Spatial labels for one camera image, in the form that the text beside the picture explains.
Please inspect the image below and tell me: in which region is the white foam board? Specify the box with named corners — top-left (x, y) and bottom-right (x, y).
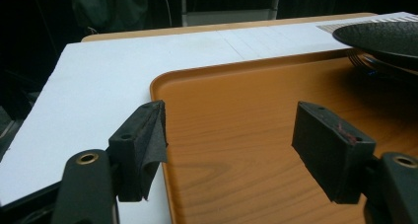
top-left (0, 11), bottom-right (418, 224)

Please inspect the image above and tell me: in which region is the brown wooden tray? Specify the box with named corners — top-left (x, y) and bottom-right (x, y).
top-left (149, 47), bottom-right (418, 224)

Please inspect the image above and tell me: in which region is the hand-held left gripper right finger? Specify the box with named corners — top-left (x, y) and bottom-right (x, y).
top-left (291, 101), bottom-right (378, 205)

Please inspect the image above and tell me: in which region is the silver fork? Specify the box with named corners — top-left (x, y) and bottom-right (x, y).
top-left (346, 48), bottom-right (418, 80)

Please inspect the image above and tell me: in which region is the white metal desk frame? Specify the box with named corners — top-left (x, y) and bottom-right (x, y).
top-left (178, 0), bottom-right (283, 28)

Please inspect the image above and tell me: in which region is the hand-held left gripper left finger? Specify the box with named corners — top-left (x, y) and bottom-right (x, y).
top-left (107, 100), bottom-right (169, 203)

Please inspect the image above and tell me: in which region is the striped placemat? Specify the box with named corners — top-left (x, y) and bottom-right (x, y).
top-left (316, 14), bottom-right (418, 35)

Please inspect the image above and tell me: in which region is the dark hanging cloth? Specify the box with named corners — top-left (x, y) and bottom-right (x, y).
top-left (70, 0), bottom-right (150, 34)

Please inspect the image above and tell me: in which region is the dark textured oval plate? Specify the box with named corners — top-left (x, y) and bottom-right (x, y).
top-left (331, 21), bottom-right (418, 72)

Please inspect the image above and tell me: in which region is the wooden table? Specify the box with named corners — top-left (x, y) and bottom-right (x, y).
top-left (80, 12), bottom-right (378, 43)

